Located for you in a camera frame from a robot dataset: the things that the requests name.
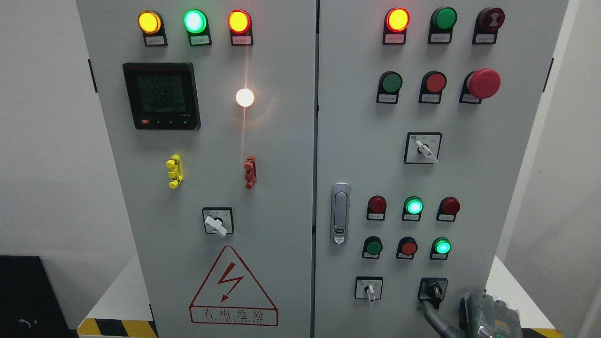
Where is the grey cabinet door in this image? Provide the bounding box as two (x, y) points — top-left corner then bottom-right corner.
(77, 0), (317, 338)
(314, 0), (568, 338)

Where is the green lit lamp middle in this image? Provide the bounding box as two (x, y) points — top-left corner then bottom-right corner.
(401, 196), (424, 221)

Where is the red lit lamp right door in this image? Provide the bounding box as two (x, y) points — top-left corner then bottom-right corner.
(382, 7), (410, 45)

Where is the green push button top row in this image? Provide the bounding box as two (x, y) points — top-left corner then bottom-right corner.
(428, 7), (458, 44)

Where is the yellow indicator lamp top left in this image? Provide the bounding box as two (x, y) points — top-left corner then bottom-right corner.
(138, 9), (168, 46)

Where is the silver door latch handle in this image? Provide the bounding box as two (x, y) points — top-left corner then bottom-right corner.
(331, 182), (350, 245)

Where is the black box bottom left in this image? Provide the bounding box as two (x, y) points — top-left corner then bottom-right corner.
(0, 255), (69, 338)

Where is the dark red lamp right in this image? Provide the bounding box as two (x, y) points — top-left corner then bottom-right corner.
(436, 196), (460, 222)

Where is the red push button second row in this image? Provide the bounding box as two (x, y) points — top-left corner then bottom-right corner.
(418, 70), (447, 104)

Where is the black selector knob switch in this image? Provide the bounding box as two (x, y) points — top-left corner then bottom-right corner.
(418, 277), (448, 310)

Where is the orange-red indicator lamp left door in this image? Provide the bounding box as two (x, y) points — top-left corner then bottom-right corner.
(228, 9), (254, 46)

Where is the grey right cabinet door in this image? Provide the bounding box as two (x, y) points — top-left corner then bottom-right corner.
(314, 0), (568, 338)

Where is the white rotary switch upper right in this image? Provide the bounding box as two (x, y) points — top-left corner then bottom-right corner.
(404, 132), (442, 164)

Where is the dark red lamp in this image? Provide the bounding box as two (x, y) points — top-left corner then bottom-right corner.
(366, 195), (387, 221)
(436, 196), (460, 222)

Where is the red emergency stop mushroom button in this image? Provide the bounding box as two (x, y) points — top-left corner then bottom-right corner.
(459, 68), (501, 104)

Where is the grey left cabinet door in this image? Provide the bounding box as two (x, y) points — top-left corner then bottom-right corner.
(77, 0), (317, 338)

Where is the green indicator lamp top left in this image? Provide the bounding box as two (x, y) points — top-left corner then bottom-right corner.
(183, 9), (212, 46)

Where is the green push button lower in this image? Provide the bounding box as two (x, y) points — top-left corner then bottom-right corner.
(362, 236), (384, 259)

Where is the yellow terminal connector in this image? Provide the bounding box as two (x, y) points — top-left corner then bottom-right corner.
(165, 154), (183, 190)

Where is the black digital power meter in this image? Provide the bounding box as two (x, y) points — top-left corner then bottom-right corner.
(123, 62), (201, 130)

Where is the red electrical hazard warning sticker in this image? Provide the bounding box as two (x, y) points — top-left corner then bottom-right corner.
(189, 246), (279, 327)

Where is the red terminal connector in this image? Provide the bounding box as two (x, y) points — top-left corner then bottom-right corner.
(243, 155), (257, 190)

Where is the white glowing indicator lamp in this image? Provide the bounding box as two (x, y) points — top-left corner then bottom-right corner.
(235, 88), (255, 108)

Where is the dark red buzzer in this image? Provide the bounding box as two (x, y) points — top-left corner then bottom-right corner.
(472, 7), (505, 45)

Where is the white rotary switch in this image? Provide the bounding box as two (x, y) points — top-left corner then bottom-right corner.
(354, 276), (384, 302)
(404, 132), (442, 164)

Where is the dark red lamp left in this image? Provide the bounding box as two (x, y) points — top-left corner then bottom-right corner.
(366, 195), (387, 221)

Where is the green lit button lower right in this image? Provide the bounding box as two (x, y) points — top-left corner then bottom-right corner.
(430, 237), (452, 261)

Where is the white rotary switch left door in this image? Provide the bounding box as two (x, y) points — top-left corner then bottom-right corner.
(202, 207), (235, 238)

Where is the red push button lower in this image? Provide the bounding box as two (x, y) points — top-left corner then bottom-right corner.
(396, 236), (418, 260)

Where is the green push button second row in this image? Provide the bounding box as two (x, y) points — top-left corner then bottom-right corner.
(376, 71), (403, 104)

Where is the white rotary switch bottom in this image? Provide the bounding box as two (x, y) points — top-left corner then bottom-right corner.
(354, 276), (384, 302)

